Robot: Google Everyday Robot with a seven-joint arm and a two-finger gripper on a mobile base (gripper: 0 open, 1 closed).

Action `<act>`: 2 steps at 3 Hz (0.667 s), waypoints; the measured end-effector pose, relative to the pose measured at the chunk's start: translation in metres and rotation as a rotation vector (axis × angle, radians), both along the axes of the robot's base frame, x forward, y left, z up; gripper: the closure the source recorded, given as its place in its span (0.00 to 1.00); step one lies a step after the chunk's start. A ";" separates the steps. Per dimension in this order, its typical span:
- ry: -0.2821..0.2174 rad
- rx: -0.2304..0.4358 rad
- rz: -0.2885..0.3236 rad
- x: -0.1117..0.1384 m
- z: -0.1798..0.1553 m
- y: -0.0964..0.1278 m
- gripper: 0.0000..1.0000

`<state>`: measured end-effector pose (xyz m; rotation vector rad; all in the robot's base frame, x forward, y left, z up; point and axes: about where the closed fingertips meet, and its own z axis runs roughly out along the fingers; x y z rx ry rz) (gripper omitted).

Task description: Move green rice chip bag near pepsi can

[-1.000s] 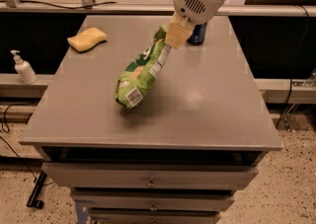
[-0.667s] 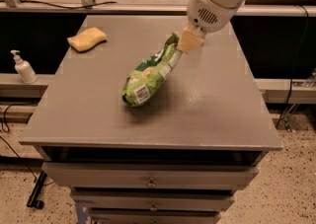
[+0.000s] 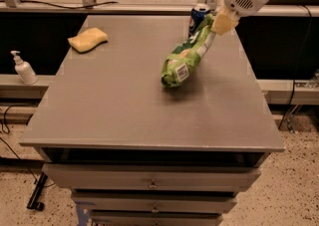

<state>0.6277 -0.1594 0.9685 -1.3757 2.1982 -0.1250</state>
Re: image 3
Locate top drawer knob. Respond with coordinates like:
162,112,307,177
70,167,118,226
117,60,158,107
149,180,158,190

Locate black floor cables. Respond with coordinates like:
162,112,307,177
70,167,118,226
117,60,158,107
0,103,56,188

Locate grey drawer cabinet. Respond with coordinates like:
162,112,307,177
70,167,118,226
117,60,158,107
22,15,284,226

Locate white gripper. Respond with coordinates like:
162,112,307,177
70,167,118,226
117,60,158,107
211,0,269,35

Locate white pump bottle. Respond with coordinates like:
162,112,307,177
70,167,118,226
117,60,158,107
11,51,38,85

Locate black metal floor bracket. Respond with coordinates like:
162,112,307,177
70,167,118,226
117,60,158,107
27,173,48,211

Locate yellow sponge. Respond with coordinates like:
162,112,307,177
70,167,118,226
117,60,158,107
68,28,109,53

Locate black cable at right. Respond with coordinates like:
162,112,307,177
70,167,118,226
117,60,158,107
277,5,314,130

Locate blue pepsi can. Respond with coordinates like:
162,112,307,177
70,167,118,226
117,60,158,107
188,3,210,36

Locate black cable on ledge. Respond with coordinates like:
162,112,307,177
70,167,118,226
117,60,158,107
0,0,120,10

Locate middle drawer knob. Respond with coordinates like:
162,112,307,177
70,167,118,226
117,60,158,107
151,206,160,214

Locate drawer knob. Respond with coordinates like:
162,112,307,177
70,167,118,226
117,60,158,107
151,206,160,214
149,180,158,190

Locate green rice chip bag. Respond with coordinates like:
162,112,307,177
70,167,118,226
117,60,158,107
160,14,215,88

